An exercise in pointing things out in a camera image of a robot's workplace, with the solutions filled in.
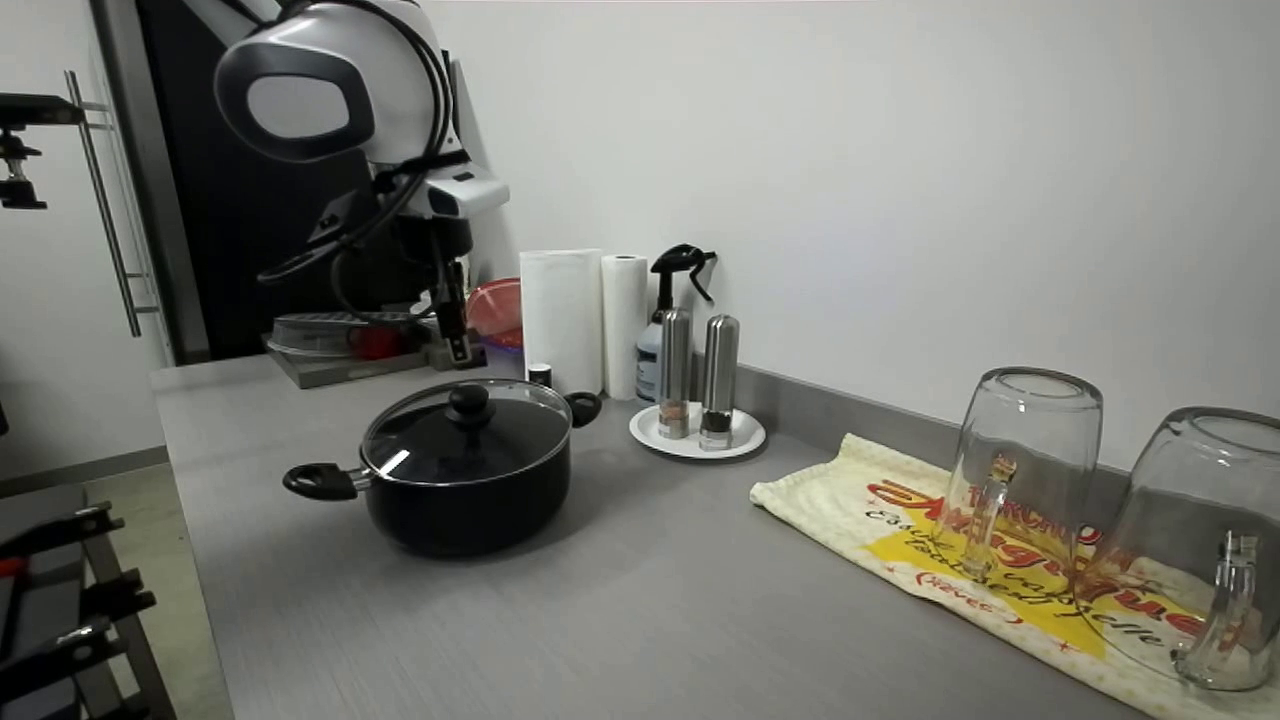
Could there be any silver door handle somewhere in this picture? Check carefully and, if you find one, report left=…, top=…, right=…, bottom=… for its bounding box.
left=59, top=68, right=162, bottom=341

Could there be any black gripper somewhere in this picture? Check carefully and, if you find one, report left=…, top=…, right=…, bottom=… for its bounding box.
left=419, top=216, right=485, bottom=368

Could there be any slim white paper towel roll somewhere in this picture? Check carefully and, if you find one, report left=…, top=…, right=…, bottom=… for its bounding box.
left=599, top=253, right=655, bottom=405

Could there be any black cooking pot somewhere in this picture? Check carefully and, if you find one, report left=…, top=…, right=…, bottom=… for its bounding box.
left=281, top=385, right=604, bottom=562

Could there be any printed yellow dish towel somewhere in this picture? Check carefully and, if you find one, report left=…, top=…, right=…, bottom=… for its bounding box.
left=746, top=429, right=1280, bottom=720

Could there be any steel grinder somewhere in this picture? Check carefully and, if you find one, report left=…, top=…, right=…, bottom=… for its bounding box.
left=695, top=312, right=744, bottom=450
left=655, top=307, right=695, bottom=442

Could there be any glass pot lid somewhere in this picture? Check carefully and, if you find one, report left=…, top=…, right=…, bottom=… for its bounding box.
left=356, top=378, right=575, bottom=488

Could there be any small white plate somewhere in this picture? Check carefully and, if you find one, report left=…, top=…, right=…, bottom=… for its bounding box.
left=625, top=401, right=770, bottom=463

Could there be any orange and black clamp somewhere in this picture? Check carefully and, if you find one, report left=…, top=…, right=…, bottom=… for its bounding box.
left=0, top=501, right=126, bottom=565
left=0, top=567, right=161, bottom=671

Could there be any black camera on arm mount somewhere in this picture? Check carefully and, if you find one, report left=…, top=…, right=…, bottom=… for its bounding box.
left=0, top=89, right=86, bottom=216

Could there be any tub with orange lid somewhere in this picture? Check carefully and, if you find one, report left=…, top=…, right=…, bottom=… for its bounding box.
left=464, top=278, right=525, bottom=380

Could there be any clear drinking glass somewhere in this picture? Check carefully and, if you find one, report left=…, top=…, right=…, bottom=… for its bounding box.
left=944, top=364, right=1108, bottom=592
left=1118, top=405, right=1280, bottom=695

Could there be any spray bottle with black trigger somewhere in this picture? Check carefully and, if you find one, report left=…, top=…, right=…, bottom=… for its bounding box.
left=631, top=239, right=721, bottom=405

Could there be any large white paper towel roll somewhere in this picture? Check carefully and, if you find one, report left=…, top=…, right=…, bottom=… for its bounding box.
left=514, top=243, right=611, bottom=401

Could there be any grey tray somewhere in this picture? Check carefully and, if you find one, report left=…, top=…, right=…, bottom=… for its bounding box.
left=261, top=312, right=452, bottom=391

